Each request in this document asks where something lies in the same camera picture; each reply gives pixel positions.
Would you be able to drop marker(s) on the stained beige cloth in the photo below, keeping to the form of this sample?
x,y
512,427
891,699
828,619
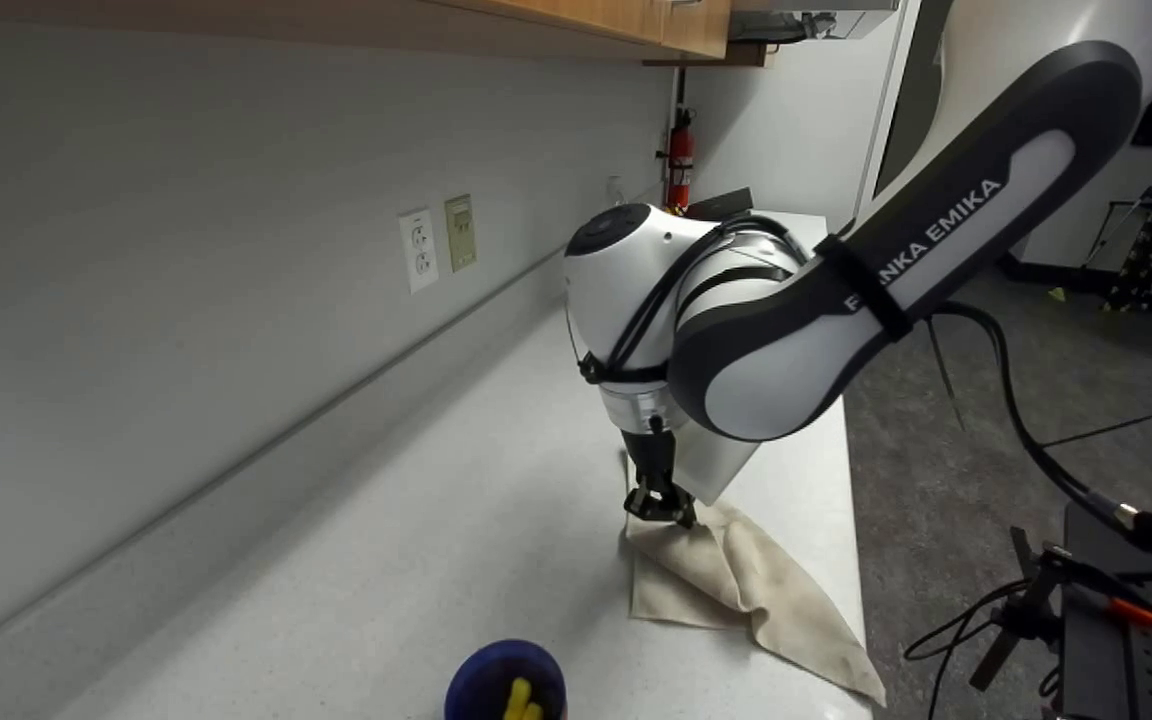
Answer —
x,y
748,602

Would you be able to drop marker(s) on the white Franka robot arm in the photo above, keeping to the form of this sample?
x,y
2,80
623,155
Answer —
x,y
899,265

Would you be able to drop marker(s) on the black wedge-shaped device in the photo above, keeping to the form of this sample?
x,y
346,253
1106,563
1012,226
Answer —
x,y
731,203

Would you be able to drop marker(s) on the white wall outlet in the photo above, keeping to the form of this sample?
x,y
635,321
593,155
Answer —
x,y
418,250

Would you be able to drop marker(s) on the red-topped bottle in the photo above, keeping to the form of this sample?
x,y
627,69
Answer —
x,y
676,155

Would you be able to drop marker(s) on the beige wall plate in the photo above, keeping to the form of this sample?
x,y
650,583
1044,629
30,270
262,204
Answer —
x,y
456,235

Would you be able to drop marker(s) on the blue bowl with yellow item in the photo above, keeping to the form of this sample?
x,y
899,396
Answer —
x,y
477,683

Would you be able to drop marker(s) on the yellow item inside cup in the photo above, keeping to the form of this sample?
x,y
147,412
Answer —
x,y
516,703

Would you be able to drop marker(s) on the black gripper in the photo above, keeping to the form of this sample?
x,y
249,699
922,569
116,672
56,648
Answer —
x,y
650,453

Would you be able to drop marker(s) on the wooden wall cabinet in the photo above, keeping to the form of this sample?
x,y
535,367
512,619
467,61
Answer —
x,y
600,18

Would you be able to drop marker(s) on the black perforated table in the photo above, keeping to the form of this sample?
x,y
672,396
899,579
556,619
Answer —
x,y
1136,683

